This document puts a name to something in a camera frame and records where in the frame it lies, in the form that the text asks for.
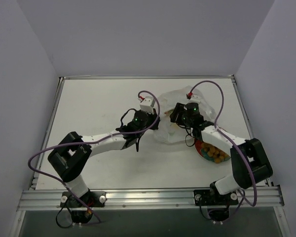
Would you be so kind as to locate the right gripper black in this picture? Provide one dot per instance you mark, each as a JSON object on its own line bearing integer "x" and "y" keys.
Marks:
{"x": 175, "y": 112}

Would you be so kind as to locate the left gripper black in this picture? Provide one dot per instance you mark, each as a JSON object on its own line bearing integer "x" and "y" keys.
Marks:
{"x": 153, "y": 119}

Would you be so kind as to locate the white plastic bag lemon print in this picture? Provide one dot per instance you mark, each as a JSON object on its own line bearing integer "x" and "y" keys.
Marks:
{"x": 168, "y": 132}

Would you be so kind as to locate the yellow fake longan bunch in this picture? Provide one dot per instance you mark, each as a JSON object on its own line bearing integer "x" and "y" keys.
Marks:
{"x": 213, "y": 154}

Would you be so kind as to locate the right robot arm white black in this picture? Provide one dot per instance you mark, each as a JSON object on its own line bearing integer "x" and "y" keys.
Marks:
{"x": 249, "y": 161}

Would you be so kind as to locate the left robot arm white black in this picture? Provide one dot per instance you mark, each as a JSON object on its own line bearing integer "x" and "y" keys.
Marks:
{"x": 69, "y": 161}

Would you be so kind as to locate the red teal floral plate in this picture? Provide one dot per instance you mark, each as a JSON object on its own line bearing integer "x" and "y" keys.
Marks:
{"x": 197, "y": 144}

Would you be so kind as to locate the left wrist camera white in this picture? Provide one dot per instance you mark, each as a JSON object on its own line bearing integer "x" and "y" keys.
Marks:
{"x": 147, "y": 105}

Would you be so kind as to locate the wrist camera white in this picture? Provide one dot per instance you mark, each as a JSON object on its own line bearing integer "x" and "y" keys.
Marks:
{"x": 194, "y": 98}
{"x": 147, "y": 105}

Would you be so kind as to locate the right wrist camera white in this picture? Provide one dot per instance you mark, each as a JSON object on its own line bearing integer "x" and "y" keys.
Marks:
{"x": 194, "y": 98}

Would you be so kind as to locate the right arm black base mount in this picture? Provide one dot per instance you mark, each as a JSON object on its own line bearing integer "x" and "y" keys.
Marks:
{"x": 208, "y": 197}

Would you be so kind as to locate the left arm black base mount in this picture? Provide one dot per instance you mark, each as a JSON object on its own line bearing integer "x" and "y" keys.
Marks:
{"x": 91, "y": 198}

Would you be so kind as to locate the aluminium front rail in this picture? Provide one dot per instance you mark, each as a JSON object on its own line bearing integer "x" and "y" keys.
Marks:
{"x": 124, "y": 199}

